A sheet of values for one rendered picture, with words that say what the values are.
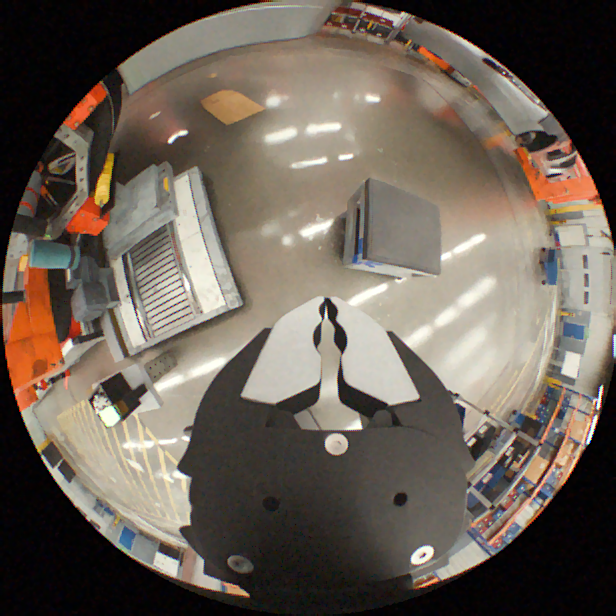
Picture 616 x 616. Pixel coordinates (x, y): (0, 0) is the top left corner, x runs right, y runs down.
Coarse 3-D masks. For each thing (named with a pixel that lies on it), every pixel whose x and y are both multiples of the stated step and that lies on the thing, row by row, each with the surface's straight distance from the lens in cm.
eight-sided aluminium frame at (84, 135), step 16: (64, 128) 64; (80, 128) 68; (80, 144) 66; (80, 160) 69; (80, 176) 73; (80, 192) 78; (64, 208) 91; (64, 224) 90; (32, 240) 99; (48, 240) 98
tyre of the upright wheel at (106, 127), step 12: (108, 84) 78; (120, 84) 89; (108, 96) 75; (120, 96) 88; (96, 108) 70; (108, 108) 74; (120, 108) 91; (84, 120) 72; (96, 120) 72; (108, 120) 73; (96, 132) 73; (108, 132) 76; (96, 144) 76; (108, 144) 79; (96, 156) 79; (96, 168) 82; (96, 180) 86
